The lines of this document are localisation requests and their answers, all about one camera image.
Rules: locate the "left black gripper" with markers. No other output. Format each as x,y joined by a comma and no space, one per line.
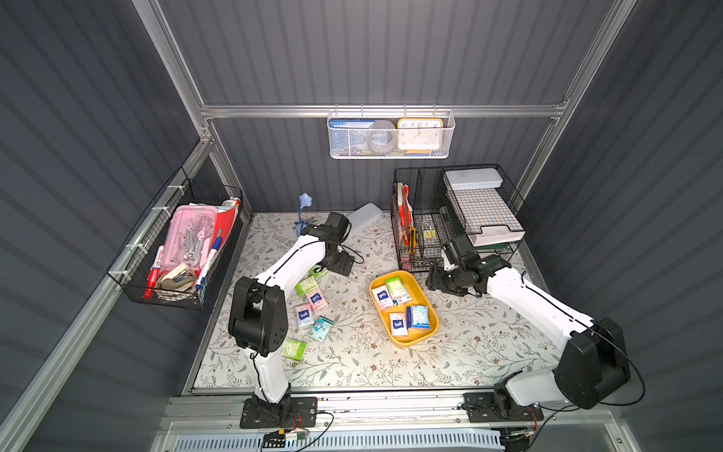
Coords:
339,263

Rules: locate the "floral table mat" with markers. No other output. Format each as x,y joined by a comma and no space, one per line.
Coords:
480,340

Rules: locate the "blue box in basket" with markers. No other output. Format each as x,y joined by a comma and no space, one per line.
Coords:
349,138

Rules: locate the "white rectangular plastic case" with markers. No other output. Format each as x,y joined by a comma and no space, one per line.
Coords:
363,217

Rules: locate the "white wire wall basket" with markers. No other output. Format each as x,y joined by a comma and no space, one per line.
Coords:
394,115

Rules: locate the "black wire side basket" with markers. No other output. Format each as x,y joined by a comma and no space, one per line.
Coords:
135,262

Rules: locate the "green tissue pack front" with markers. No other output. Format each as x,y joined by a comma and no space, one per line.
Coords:
294,349

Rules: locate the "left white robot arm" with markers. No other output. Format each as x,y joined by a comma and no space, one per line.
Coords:
258,318

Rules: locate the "black wire desk organizer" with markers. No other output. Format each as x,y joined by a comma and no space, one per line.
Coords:
431,206

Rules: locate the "teal tissue pack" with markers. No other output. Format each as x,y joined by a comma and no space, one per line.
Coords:
321,329

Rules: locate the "pink pencil case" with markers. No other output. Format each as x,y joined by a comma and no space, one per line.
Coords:
189,237

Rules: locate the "pink Tempo tissue pack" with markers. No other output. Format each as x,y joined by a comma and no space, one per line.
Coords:
305,316

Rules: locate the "red white marker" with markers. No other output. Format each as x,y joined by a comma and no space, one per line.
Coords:
154,274

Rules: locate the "green white tissue pack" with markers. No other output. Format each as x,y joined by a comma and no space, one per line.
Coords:
398,291

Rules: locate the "blue white marker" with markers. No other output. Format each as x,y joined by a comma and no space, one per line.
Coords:
211,256

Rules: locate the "checkered notebook stack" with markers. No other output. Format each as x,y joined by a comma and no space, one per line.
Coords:
486,217

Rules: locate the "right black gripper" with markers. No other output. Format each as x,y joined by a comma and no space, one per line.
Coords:
441,280

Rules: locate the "tape roll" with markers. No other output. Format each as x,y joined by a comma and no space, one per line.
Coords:
382,137

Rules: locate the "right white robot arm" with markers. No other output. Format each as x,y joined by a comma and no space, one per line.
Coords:
593,363

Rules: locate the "blue flower desk lamp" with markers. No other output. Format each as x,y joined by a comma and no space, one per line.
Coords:
305,201

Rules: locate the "beige stapler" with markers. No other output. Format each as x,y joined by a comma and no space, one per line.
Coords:
179,279

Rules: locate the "yellow alarm clock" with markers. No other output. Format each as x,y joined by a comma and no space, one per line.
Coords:
420,135

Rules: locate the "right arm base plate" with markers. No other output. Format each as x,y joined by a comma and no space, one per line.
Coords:
489,407

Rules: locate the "white box on organizer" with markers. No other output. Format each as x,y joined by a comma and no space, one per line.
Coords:
471,179

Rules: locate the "yellow plastic storage box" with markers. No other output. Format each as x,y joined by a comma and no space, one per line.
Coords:
419,297

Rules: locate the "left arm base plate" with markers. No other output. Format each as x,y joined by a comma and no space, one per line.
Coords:
289,413

